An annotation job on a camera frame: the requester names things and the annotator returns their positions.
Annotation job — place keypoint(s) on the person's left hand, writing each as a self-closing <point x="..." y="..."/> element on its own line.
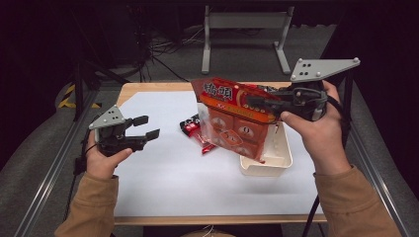
<point x="102" y="166"/>

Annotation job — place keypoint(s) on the person's right hand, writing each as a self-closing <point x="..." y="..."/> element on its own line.
<point x="324" y="141"/>

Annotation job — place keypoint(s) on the yellow black hazard tape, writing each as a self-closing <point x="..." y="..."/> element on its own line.
<point x="67" y="98"/>

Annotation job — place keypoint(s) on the white divided plastic container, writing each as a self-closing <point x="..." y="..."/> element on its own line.
<point x="276" y="154"/>

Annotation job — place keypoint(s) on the orange clear seasoning packet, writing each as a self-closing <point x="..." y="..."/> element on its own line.
<point x="230" y="125"/>

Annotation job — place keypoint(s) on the aluminium rail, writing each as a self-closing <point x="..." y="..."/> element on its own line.
<point x="378" y="184"/>
<point x="49" y="171"/>

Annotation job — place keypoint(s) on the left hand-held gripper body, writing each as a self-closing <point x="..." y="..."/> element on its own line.
<point x="110" y="141"/>

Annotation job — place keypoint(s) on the white table mat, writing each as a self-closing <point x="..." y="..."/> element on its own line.
<point x="171" y="177"/>

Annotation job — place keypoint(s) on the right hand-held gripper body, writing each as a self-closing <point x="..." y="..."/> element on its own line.
<point x="306" y="98"/>

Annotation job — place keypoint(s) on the small red black sauce packet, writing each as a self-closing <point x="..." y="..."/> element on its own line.
<point x="194" y="130"/>

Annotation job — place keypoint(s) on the grey metal stand frame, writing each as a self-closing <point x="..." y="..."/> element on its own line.
<point x="245" y="19"/>

